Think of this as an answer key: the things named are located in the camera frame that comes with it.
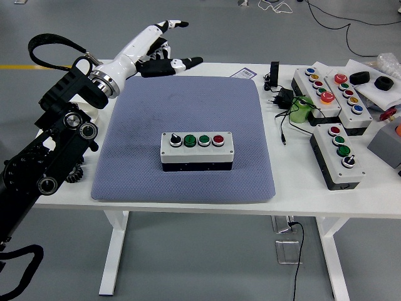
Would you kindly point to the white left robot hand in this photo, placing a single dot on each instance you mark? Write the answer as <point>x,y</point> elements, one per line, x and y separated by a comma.
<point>134,47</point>

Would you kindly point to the clear floor plate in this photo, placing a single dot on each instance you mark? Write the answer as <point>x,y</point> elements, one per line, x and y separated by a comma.
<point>280,225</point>
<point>286,252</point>

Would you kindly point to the clear plastic bag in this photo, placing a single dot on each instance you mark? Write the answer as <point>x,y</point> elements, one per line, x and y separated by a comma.
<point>390,64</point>

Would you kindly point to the small black upright device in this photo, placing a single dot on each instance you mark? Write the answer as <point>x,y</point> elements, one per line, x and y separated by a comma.
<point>274,73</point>

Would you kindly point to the red emergency knob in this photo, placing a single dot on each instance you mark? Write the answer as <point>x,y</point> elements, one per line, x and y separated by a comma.
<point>388,114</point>

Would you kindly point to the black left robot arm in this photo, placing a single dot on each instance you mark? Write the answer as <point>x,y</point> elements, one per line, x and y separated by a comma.
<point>62,147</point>

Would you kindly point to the green frog toy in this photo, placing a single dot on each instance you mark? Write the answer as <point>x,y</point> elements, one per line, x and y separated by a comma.
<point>299,114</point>

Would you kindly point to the purple-edged label card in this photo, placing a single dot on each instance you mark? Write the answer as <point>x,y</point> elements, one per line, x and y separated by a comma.
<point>245,73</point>

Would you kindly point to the five-button box, red mushroom button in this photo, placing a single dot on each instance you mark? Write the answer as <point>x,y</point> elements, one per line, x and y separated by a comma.
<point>360,119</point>

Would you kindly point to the yellow floor tape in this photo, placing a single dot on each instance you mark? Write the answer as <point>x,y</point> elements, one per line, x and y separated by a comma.
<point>15,67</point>

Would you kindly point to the white table leg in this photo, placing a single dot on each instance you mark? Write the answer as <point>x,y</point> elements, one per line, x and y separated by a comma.
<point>336,266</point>
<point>114,251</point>

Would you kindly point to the grey control box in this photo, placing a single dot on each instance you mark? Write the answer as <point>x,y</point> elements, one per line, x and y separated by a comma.
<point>351,175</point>
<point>197,155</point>

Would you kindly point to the grey box with orange button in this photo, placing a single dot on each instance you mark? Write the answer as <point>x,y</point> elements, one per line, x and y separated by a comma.
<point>383,144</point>

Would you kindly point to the black power adapter plug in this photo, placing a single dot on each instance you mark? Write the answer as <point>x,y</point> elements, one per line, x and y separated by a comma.
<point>285,98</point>

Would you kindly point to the blue-grey padded mat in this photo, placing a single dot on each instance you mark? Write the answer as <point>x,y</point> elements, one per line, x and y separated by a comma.
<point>203,106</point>

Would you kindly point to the five-button box, lit mushroom button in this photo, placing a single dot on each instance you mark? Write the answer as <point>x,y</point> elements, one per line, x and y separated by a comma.
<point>301,78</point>

